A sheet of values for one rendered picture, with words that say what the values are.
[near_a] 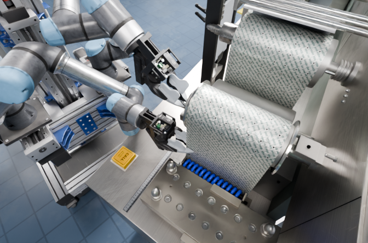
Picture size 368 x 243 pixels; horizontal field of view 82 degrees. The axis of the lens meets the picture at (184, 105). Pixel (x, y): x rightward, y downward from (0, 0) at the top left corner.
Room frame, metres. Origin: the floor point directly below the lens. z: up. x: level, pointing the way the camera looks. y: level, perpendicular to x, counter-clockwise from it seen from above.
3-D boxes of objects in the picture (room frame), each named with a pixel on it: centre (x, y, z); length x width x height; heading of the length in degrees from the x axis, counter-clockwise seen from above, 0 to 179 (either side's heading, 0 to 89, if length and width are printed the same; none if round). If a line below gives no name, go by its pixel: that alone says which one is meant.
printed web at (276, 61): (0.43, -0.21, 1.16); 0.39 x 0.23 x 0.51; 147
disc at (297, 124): (0.25, -0.25, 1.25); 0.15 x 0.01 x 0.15; 147
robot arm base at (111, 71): (0.98, 0.49, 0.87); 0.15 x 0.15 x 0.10
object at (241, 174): (0.27, -0.11, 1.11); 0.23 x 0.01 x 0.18; 57
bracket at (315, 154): (0.22, -0.29, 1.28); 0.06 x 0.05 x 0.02; 57
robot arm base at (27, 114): (0.65, 0.85, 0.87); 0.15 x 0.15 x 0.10
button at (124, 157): (0.38, 0.25, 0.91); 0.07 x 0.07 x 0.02; 57
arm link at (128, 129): (0.50, 0.22, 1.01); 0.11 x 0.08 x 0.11; 178
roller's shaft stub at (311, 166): (0.23, -0.28, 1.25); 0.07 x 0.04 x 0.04; 57
